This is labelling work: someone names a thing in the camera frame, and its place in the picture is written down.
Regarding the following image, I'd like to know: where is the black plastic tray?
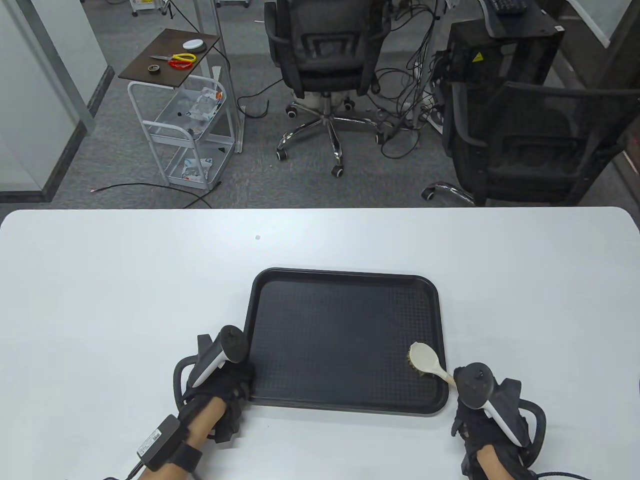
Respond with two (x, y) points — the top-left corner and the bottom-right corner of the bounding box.
(242, 267), (449, 417)

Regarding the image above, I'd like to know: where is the black mesh office chair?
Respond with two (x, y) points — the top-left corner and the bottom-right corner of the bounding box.
(421, 80), (640, 207)

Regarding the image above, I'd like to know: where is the white metal desk leg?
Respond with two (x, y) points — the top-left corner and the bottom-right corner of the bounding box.
(192, 0), (246, 154)

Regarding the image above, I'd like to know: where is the black padded office chair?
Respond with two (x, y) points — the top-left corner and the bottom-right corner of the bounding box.
(262, 0), (393, 178)

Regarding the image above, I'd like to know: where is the person's right hand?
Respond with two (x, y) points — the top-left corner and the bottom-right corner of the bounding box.
(451, 395), (532, 480)

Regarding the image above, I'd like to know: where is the white cart with brown top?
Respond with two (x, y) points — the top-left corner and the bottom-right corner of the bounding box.
(118, 28), (236, 192)

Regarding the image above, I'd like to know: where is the black and white controller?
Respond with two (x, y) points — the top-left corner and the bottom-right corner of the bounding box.
(452, 362), (547, 468)
(171, 324), (247, 408)

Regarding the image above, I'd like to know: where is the clear plastic packet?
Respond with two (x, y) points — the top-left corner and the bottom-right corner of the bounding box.
(181, 157), (213, 182)
(185, 86), (224, 121)

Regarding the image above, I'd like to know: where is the person's left hand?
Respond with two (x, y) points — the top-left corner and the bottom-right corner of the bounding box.
(180, 357), (256, 443)

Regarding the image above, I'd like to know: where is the tangle of black cables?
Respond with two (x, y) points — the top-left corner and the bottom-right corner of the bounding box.
(370, 0), (451, 161)

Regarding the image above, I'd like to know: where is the black computer tower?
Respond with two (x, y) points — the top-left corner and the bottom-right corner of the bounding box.
(442, 5), (567, 93)

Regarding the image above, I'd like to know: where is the wooden handle pot brush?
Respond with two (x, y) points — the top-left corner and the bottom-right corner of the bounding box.
(406, 341), (457, 387)

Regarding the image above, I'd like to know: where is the person's left forearm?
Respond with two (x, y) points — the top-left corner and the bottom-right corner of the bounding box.
(137, 397), (227, 480)

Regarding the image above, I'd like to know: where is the black keyboard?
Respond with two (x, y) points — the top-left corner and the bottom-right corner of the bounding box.
(486, 0), (528, 16)

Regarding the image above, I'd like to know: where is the person's right forearm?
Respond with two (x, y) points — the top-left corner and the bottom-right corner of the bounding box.
(475, 446), (518, 480)

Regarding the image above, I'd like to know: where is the thin black floor cable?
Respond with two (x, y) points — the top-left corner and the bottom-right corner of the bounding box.
(90, 183), (213, 209)

